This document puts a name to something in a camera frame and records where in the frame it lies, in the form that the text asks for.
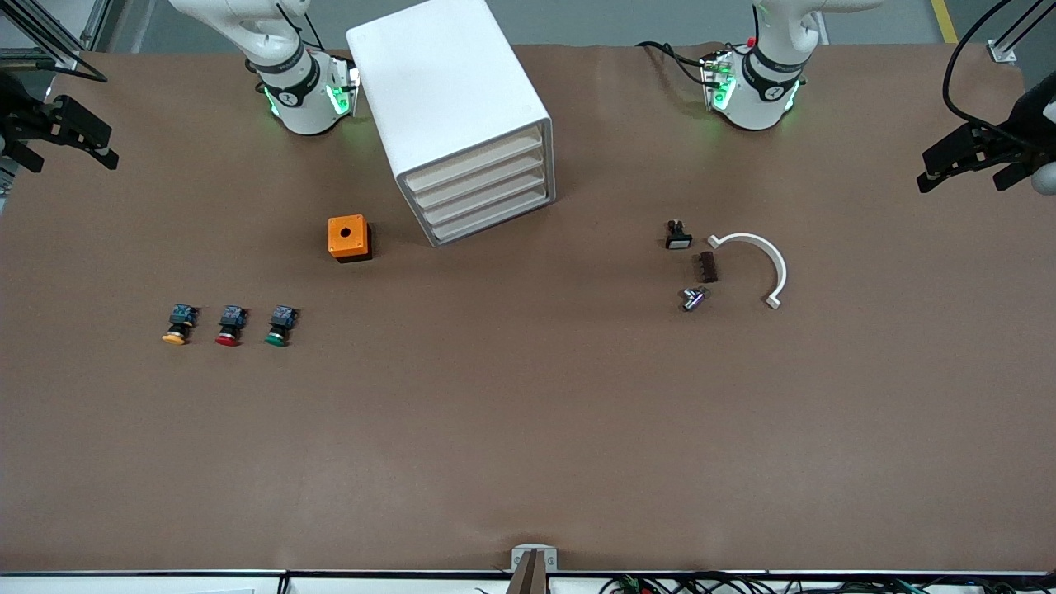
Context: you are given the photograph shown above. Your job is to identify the green mushroom push button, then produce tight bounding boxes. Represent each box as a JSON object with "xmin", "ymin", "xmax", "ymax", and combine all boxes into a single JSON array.
[{"xmin": 265, "ymin": 305, "xmax": 299, "ymax": 347}]

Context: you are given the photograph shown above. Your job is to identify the yellow mushroom push button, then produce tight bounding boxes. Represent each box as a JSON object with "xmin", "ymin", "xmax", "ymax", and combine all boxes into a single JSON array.
[{"xmin": 162, "ymin": 304, "xmax": 199, "ymax": 346}]

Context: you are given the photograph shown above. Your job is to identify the red mushroom push button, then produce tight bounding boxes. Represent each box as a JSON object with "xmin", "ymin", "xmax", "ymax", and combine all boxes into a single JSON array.
[{"xmin": 215, "ymin": 304, "xmax": 248, "ymax": 347}]

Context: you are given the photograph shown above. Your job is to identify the white drawer cabinet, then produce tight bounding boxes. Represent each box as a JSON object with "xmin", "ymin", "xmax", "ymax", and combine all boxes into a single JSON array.
[{"xmin": 346, "ymin": 0, "xmax": 556, "ymax": 248}]

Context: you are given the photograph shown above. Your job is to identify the white curved plastic piece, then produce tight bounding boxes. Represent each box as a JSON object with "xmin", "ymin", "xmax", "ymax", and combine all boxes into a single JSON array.
[{"xmin": 707, "ymin": 233, "xmax": 788, "ymax": 311}]

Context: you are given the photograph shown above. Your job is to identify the orange box with hole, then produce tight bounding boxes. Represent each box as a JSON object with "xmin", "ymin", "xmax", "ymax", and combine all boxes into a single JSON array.
[{"xmin": 328, "ymin": 214, "xmax": 373, "ymax": 263}]

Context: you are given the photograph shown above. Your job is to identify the white table edge strip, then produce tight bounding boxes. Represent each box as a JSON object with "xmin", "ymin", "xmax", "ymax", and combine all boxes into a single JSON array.
[{"xmin": 0, "ymin": 573, "xmax": 1056, "ymax": 594}]

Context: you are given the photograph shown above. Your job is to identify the brown table mat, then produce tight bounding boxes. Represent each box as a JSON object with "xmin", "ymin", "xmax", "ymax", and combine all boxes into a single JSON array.
[{"xmin": 0, "ymin": 41, "xmax": 1056, "ymax": 574}]

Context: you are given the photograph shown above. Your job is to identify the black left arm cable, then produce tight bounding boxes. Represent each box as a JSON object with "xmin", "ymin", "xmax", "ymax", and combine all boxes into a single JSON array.
[{"xmin": 943, "ymin": 0, "xmax": 1040, "ymax": 153}]

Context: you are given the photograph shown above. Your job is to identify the black base cable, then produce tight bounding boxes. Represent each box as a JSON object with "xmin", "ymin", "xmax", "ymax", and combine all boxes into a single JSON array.
[{"xmin": 637, "ymin": 40, "xmax": 712, "ymax": 85}]

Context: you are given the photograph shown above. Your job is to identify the tangled black cables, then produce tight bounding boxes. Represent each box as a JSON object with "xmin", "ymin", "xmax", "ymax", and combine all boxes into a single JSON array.
[{"xmin": 598, "ymin": 571, "xmax": 1056, "ymax": 594}]

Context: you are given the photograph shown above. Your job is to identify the grey metal bracket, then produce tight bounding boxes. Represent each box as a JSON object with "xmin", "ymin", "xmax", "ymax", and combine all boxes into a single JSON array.
[{"xmin": 511, "ymin": 544, "xmax": 559, "ymax": 574}]

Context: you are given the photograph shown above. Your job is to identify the brown post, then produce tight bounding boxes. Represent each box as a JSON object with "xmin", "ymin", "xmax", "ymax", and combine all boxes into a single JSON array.
[{"xmin": 505, "ymin": 549, "xmax": 552, "ymax": 594}]

